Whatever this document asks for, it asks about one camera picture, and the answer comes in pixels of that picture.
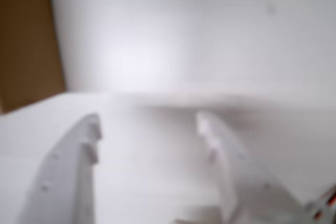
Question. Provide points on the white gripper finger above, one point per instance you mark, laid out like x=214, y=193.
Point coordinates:
x=236, y=182
x=65, y=176

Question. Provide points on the brown cardboard box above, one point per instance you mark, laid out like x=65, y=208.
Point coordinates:
x=26, y=37

